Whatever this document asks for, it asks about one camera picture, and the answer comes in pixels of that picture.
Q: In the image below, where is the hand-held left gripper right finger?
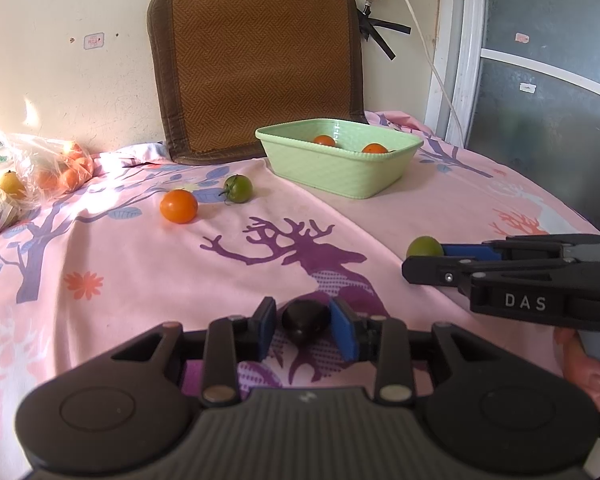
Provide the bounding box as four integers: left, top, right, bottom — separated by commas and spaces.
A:
329, 297, 487, 405

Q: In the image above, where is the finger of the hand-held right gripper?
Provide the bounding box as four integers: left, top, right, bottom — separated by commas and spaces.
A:
401, 255, 473, 297
441, 233, 600, 262

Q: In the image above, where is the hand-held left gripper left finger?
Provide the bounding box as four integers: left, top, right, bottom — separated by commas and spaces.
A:
111, 296, 279, 407

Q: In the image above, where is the dark purple tomato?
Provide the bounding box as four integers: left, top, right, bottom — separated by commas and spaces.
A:
281, 300, 332, 346

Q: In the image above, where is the light green plastic basin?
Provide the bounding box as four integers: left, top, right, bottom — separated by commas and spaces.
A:
255, 118, 424, 200

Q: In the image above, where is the person's right hand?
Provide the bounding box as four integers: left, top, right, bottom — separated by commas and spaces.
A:
554, 329, 600, 414

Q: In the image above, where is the green tomato with stem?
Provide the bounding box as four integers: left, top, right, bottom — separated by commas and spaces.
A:
219, 174, 254, 207

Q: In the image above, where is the pink printed tablecloth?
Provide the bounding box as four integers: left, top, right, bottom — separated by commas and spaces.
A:
0, 109, 600, 480

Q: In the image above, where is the orange tomato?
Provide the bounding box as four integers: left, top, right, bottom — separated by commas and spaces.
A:
160, 188, 199, 225

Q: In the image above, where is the white framed glass door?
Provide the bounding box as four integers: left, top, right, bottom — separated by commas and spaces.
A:
424, 0, 600, 242

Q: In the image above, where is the pile of bagged tangerines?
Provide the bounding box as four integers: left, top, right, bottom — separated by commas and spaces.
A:
34, 141, 90, 192

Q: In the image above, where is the brown woven seat cushion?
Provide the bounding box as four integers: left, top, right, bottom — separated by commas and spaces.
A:
146, 0, 368, 166

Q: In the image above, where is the small clear plastic bag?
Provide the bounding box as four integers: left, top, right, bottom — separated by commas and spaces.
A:
10, 132, 101, 206

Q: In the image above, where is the yellow citrus fruit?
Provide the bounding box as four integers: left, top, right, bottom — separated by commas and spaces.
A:
0, 170, 28, 201

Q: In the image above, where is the white power cable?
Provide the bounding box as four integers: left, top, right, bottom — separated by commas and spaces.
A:
386, 0, 467, 147

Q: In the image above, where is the black strap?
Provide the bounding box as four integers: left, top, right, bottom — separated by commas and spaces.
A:
359, 4, 412, 61

